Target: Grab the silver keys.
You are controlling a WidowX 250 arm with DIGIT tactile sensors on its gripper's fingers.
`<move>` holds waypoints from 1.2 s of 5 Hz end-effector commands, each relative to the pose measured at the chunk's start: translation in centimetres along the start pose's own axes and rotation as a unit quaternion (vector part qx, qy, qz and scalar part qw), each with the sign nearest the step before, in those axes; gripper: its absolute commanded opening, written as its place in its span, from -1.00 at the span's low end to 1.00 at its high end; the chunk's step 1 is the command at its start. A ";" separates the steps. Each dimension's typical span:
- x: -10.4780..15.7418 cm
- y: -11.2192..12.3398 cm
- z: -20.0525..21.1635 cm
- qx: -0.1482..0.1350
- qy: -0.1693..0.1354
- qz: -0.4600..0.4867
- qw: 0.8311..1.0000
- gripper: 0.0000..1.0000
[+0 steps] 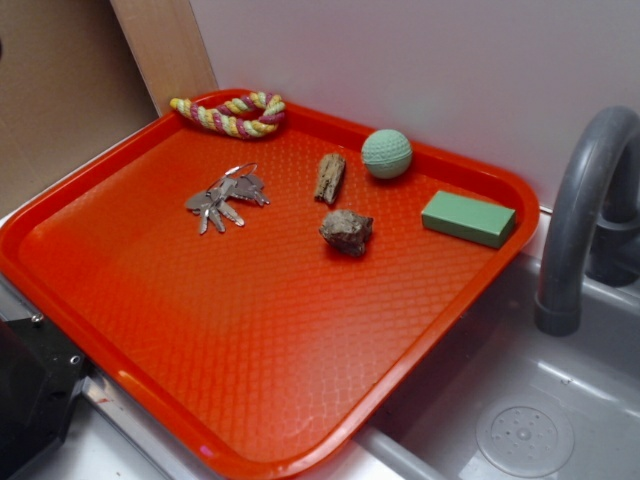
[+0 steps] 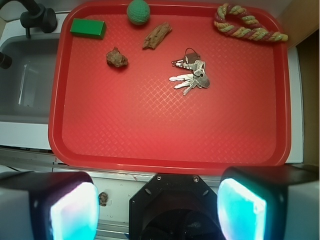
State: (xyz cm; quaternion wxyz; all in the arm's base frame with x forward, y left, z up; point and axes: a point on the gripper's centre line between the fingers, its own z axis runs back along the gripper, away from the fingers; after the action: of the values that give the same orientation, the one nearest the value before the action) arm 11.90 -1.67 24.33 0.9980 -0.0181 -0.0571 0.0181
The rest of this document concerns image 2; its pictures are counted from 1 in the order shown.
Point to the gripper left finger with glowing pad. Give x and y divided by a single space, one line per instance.
48 206

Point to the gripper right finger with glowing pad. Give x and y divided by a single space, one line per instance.
270 202

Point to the silver key bunch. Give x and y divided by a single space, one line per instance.
197 78

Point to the small brown rock fragment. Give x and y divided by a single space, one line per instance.
103 199

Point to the grey sink basin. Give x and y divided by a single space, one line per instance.
26 86

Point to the red plastic tray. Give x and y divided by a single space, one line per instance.
133 119

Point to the brown rock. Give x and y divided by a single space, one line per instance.
115 59

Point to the green rectangular block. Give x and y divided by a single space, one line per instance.
88 28

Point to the black faucet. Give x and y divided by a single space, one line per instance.
37 16

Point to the brown wood piece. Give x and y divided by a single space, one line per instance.
156 36

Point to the green rubber ball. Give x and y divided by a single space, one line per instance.
138 12

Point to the black octagonal mount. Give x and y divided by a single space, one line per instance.
174 207

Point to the red yellow green rope toy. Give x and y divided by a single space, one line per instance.
251 29

